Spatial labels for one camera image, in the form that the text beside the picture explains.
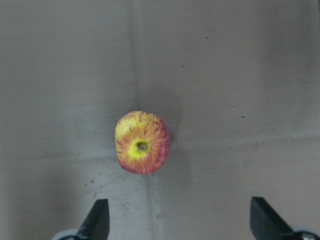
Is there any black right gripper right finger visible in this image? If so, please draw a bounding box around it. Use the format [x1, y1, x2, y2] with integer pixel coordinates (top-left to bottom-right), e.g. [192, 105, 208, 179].
[250, 196, 295, 240]

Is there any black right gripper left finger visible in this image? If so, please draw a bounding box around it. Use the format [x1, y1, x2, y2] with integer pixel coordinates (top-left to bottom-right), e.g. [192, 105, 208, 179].
[76, 198, 110, 240]

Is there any yellow red apple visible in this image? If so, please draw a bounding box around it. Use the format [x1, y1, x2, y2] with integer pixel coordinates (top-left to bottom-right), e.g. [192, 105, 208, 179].
[114, 110, 170, 174]

